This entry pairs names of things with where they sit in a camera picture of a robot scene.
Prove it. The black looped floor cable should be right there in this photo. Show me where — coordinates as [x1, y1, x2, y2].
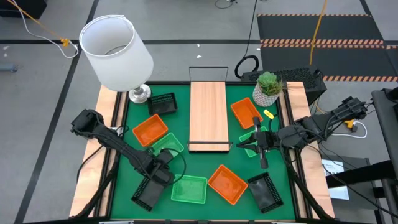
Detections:
[213, 0, 239, 10]

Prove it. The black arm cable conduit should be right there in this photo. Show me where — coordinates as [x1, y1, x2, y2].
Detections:
[73, 149, 121, 218]
[281, 146, 335, 220]

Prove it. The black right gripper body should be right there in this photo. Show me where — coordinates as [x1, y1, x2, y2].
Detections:
[252, 116, 281, 170]

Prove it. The yellow floor cable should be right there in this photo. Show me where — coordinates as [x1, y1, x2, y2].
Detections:
[309, 0, 329, 66]

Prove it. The wooden tray board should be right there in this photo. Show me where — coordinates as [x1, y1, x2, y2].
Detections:
[186, 66, 234, 154]

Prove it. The white lamp shade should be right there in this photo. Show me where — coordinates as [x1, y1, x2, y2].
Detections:
[78, 14, 155, 93]

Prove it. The black floor box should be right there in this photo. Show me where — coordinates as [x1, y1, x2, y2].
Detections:
[0, 0, 47, 19]

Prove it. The grey floor bar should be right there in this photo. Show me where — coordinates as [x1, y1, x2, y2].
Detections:
[0, 63, 19, 73]

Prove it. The green table mat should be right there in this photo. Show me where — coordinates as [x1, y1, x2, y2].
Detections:
[110, 83, 296, 220]

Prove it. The black coiled floor cable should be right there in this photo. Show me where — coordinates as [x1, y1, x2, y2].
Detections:
[233, 0, 261, 80]

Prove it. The wooden table side board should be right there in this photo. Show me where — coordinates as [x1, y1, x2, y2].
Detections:
[68, 84, 128, 218]
[285, 81, 336, 219]

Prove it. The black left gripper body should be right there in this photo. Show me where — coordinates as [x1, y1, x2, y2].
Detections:
[145, 151, 177, 188]

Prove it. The black table frame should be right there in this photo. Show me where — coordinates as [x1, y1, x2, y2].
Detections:
[93, 81, 336, 224]

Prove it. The succulent in white pot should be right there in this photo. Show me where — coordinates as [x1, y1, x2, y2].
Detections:
[252, 70, 284, 108]

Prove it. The white floor cable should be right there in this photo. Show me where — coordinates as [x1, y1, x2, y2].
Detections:
[12, 0, 80, 59]

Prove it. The dark grey cabinet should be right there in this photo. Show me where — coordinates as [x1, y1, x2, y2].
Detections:
[320, 154, 374, 218]

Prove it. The orange cable with yellow connector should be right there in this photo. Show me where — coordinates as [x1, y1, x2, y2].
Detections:
[6, 0, 70, 47]

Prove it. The white paper sheet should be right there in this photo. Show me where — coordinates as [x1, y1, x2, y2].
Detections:
[322, 159, 351, 201]

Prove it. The silver lamp base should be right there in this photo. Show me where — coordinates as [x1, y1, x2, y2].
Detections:
[128, 83, 152, 104]

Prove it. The black desk frame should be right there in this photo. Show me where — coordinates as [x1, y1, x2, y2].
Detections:
[325, 88, 398, 224]

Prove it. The orange plastic slotted basket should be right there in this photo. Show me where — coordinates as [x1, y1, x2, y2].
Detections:
[230, 97, 264, 130]
[207, 164, 249, 207]
[132, 113, 169, 147]

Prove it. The black hazard-striped floor mat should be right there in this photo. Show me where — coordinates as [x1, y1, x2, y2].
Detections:
[256, 13, 398, 82]

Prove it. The green plastic slotted basket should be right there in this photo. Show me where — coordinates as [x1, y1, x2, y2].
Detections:
[150, 132, 185, 158]
[170, 174, 208, 205]
[238, 125, 274, 158]

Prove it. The white power cable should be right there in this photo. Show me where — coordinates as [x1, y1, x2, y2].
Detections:
[331, 120, 368, 139]

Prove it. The black plastic slotted basket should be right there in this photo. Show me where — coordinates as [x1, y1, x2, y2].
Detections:
[131, 175, 170, 212]
[247, 172, 284, 214]
[146, 92, 178, 116]

